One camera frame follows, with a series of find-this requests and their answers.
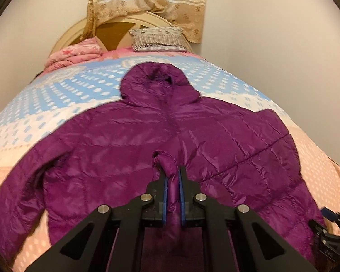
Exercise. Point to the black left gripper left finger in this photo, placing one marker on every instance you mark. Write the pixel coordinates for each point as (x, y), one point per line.
(109, 239)

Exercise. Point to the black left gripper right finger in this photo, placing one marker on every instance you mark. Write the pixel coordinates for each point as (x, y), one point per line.
(235, 239)

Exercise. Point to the purple hooded down jacket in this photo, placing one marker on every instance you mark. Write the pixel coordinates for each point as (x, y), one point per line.
(108, 155)

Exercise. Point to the dotted blue pink bedspread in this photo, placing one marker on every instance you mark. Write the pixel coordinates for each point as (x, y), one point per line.
(56, 97)

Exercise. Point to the folded pink quilt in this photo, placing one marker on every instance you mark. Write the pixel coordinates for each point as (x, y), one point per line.
(86, 50)

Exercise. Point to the striped grey pillow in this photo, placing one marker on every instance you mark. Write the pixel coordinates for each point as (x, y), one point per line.
(158, 39)

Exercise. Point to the beige patterned curtain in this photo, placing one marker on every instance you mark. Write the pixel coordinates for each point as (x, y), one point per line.
(186, 14)

